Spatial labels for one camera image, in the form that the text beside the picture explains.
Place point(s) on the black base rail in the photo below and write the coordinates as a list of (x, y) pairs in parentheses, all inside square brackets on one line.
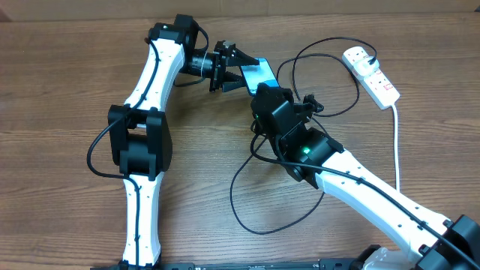
[(322, 264)]

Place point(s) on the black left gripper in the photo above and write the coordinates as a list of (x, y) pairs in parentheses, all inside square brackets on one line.
[(218, 71)]

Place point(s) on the white charger plug adapter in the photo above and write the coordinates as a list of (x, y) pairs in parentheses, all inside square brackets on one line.
[(366, 66)]

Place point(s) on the white power strip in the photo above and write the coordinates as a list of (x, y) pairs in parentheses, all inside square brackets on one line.
[(377, 85)]

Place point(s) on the blue Galaxy smartphone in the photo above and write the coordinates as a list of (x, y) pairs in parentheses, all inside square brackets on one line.
[(256, 74)]

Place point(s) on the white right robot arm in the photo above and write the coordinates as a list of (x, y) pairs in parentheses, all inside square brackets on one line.
[(425, 239)]

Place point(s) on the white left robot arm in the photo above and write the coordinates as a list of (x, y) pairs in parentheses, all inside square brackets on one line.
[(140, 138)]

